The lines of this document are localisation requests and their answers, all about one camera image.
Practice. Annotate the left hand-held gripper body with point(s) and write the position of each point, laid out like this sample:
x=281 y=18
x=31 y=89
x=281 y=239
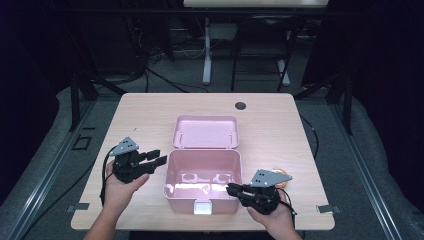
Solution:
x=128 y=166

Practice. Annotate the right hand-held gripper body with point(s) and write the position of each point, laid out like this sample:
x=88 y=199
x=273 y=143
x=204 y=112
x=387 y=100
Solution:
x=261 y=200

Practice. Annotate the gold tape roll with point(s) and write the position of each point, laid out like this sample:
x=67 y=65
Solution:
x=283 y=183

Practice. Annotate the pink storage box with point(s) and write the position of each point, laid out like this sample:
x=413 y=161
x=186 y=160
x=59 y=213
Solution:
x=203 y=133

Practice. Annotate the person's right hand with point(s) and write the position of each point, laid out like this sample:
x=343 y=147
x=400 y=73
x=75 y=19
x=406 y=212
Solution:
x=280 y=221

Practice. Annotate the person's left hand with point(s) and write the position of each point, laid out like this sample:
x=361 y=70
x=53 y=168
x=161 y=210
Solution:
x=116 y=196

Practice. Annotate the grey tape piece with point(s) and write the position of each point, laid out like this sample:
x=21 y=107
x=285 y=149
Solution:
x=328 y=209
x=77 y=207

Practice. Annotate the black metal stand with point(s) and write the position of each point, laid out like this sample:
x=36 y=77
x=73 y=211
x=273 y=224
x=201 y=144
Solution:
x=75 y=100
x=348 y=100

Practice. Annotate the white desk leg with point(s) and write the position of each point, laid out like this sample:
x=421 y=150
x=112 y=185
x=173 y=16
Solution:
x=207 y=50

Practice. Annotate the black chair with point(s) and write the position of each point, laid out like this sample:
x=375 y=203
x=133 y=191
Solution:
x=266 y=30

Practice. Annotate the white desk top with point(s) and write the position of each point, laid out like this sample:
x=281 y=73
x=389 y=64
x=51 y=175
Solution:
x=253 y=3

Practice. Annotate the metal floor rail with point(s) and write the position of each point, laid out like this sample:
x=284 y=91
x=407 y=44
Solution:
x=363 y=166
x=50 y=170

